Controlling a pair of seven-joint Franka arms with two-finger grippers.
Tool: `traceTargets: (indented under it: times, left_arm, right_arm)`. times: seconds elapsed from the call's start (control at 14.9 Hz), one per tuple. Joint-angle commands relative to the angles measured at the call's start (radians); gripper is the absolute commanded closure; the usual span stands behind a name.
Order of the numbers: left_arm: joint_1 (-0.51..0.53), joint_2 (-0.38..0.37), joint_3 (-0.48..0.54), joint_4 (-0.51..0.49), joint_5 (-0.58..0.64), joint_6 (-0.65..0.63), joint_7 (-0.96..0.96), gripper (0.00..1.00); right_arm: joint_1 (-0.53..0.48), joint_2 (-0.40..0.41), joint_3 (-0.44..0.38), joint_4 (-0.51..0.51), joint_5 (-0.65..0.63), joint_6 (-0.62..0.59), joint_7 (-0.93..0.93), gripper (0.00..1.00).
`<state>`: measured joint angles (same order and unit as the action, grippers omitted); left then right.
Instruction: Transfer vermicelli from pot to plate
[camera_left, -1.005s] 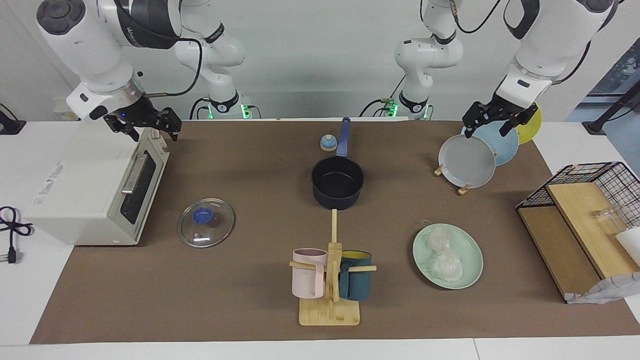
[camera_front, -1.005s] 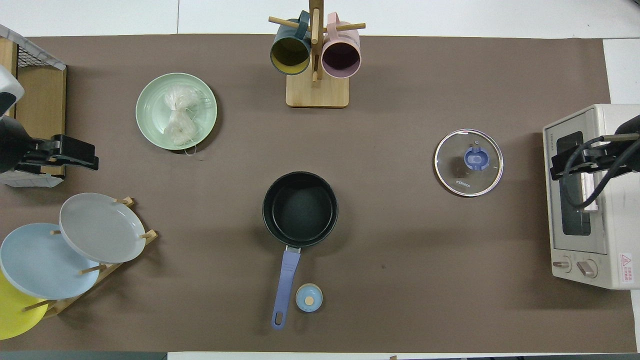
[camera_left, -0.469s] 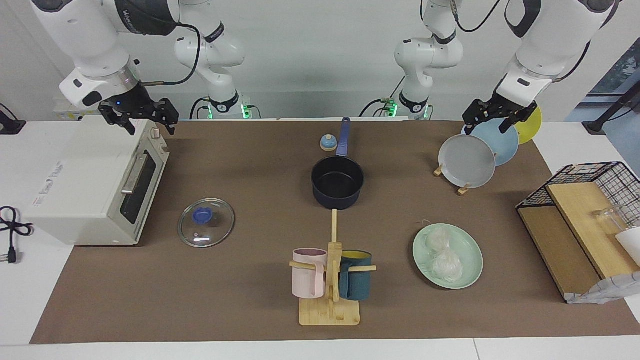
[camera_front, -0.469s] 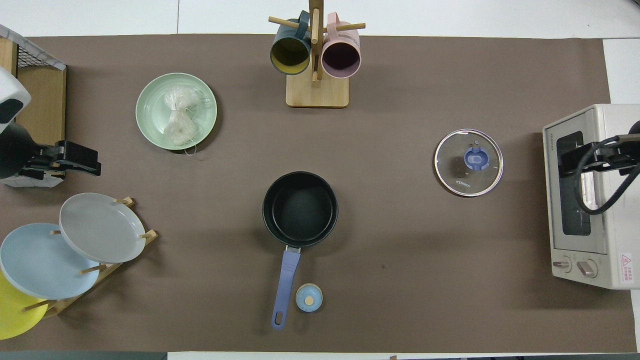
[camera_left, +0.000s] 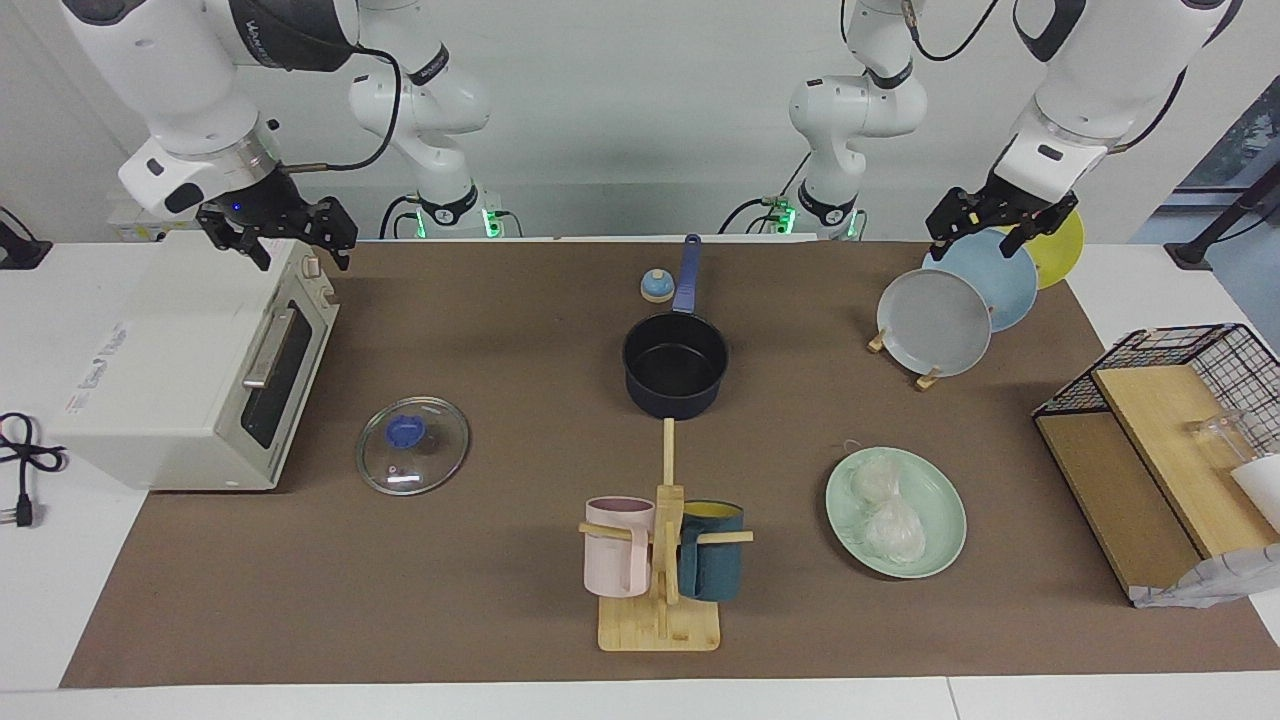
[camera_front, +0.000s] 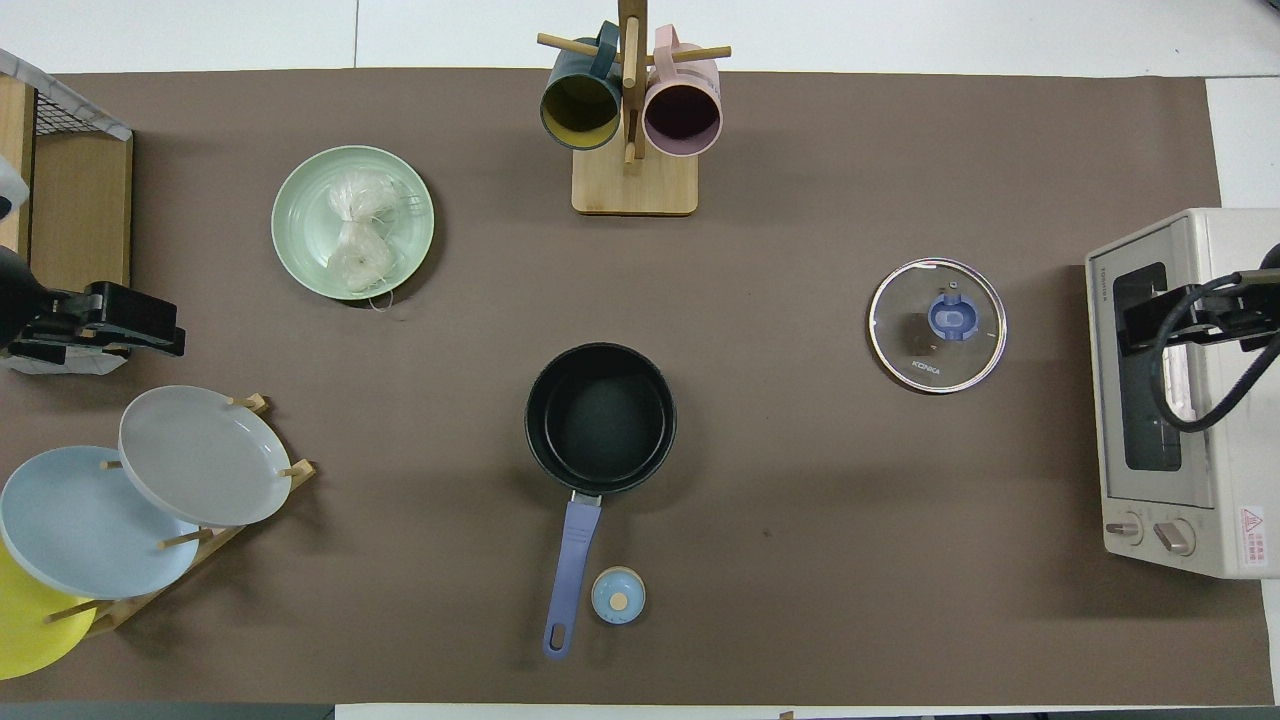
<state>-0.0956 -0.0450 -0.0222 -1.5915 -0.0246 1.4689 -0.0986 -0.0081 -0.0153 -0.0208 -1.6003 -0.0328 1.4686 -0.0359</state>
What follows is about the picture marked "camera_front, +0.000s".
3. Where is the wooden plate rack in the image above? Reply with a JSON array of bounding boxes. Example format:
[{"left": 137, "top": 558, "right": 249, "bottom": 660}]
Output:
[{"left": 45, "top": 393, "right": 318, "bottom": 638}]

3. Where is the yellow plate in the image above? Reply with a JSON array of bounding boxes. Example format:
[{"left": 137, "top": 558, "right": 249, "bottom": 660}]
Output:
[{"left": 0, "top": 540, "right": 98, "bottom": 682}]

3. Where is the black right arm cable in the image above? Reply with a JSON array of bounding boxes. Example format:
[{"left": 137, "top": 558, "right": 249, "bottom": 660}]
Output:
[{"left": 1148, "top": 268, "right": 1280, "bottom": 434}]

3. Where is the black wire basket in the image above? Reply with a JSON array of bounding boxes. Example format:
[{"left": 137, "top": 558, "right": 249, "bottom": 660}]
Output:
[{"left": 20, "top": 85, "right": 134, "bottom": 141}]

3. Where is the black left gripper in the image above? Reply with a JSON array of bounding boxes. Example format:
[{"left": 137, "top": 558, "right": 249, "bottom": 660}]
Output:
[{"left": 15, "top": 282, "right": 187, "bottom": 363}]

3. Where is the mint green plate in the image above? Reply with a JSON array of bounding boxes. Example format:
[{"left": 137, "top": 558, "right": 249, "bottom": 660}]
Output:
[{"left": 271, "top": 145, "right": 436, "bottom": 301}]

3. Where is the dark blue pot, long handle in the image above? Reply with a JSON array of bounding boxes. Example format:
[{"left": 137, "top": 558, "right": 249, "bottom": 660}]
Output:
[{"left": 524, "top": 342, "right": 678, "bottom": 661}]

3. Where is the light wooden shelf board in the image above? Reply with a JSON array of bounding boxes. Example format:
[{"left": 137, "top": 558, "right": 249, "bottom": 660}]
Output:
[{"left": 0, "top": 75, "right": 36, "bottom": 256}]

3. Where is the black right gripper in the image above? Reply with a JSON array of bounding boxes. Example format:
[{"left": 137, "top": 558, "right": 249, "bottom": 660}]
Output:
[{"left": 1118, "top": 283, "right": 1280, "bottom": 358}]

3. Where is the light blue plate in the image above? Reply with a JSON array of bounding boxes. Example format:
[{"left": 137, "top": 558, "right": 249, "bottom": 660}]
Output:
[{"left": 0, "top": 445, "right": 201, "bottom": 601}]

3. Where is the cream toaster oven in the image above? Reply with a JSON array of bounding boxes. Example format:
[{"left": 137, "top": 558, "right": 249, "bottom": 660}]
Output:
[{"left": 1085, "top": 207, "right": 1280, "bottom": 581}]

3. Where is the wooden mug tree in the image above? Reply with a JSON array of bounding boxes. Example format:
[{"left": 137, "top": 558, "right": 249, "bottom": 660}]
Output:
[{"left": 537, "top": 0, "right": 733, "bottom": 217}]

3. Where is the small blue kitchen timer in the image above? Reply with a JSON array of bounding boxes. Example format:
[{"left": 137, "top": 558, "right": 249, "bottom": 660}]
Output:
[{"left": 591, "top": 566, "right": 647, "bottom": 626}]

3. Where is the grey plate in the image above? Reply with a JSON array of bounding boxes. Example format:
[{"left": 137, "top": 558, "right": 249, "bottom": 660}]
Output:
[{"left": 118, "top": 385, "right": 293, "bottom": 528}]

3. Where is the brown table mat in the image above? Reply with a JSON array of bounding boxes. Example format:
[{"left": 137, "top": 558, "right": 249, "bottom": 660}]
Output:
[{"left": 0, "top": 68, "right": 1276, "bottom": 706}]

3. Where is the pink mug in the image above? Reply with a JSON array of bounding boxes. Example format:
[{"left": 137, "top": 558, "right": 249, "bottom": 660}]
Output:
[{"left": 642, "top": 25, "right": 723, "bottom": 158}]

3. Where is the glass lid with blue knob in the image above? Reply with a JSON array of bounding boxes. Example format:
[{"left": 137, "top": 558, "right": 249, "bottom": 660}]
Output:
[{"left": 868, "top": 257, "right": 1008, "bottom": 395}]

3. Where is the dark teal mug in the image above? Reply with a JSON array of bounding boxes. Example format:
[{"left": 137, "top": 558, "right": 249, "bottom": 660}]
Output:
[{"left": 540, "top": 22, "right": 624, "bottom": 152}]

